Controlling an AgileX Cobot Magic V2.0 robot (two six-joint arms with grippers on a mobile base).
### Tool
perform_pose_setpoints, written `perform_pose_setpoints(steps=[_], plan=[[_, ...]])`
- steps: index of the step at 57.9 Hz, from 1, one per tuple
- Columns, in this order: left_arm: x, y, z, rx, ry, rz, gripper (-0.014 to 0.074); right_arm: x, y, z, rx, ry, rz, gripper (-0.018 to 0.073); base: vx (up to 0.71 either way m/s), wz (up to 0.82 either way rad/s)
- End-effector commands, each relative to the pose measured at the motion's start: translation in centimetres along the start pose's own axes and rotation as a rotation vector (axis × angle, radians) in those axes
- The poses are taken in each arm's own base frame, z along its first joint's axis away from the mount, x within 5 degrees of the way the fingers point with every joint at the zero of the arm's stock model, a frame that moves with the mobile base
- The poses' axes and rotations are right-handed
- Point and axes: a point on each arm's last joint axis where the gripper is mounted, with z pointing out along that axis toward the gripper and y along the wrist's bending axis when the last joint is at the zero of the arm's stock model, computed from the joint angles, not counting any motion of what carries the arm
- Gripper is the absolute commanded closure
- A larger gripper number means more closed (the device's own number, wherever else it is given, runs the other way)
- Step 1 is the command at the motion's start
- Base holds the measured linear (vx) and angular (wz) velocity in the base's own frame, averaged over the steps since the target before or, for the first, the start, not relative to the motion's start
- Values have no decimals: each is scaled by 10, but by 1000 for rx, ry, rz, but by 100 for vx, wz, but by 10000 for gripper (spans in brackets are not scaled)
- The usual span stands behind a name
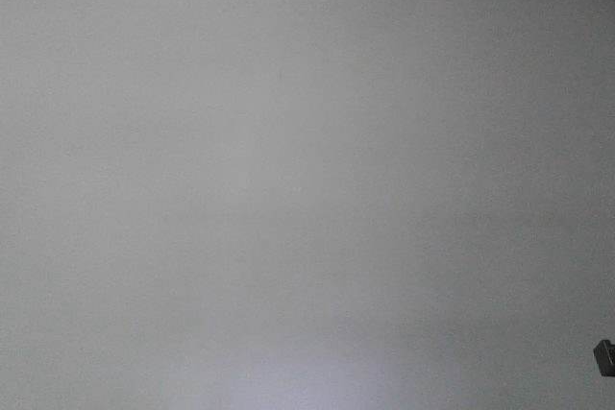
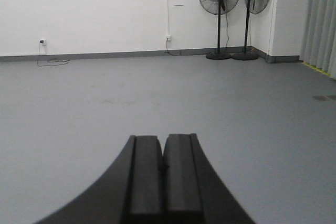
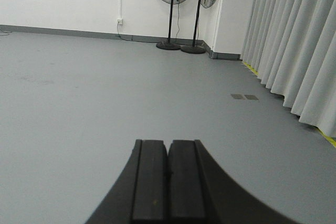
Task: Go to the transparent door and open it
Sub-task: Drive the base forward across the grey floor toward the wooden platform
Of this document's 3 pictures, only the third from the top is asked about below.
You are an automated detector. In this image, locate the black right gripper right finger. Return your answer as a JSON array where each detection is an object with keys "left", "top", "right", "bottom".
[{"left": 169, "top": 140, "right": 295, "bottom": 223}]

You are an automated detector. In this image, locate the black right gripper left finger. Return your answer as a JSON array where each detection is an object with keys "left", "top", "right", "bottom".
[{"left": 87, "top": 140, "right": 167, "bottom": 223}]

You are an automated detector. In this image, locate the grey pleated curtain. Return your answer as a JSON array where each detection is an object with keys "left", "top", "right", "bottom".
[{"left": 241, "top": 0, "right": 335, "bottom": 137}]

